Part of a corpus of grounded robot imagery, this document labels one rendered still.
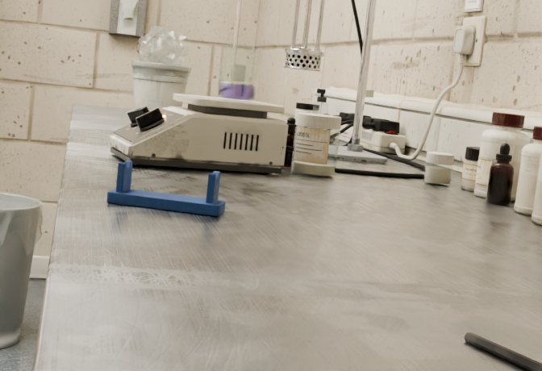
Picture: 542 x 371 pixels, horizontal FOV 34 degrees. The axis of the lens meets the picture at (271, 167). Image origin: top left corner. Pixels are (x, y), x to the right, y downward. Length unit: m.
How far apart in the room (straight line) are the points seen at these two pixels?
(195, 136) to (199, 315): 0.64
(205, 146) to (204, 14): 2.48
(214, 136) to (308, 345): 0.68
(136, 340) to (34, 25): 3.14
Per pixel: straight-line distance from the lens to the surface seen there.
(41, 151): 3.53
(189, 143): 1.08
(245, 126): 1.10
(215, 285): 0.52
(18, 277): 2.73
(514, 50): 1.48
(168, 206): 0.77
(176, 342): 0.41
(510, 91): 1.48
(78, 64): 3.51
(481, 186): 1.15
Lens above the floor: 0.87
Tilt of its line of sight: 6 degrees down
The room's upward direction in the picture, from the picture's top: 6 degrees clockwise
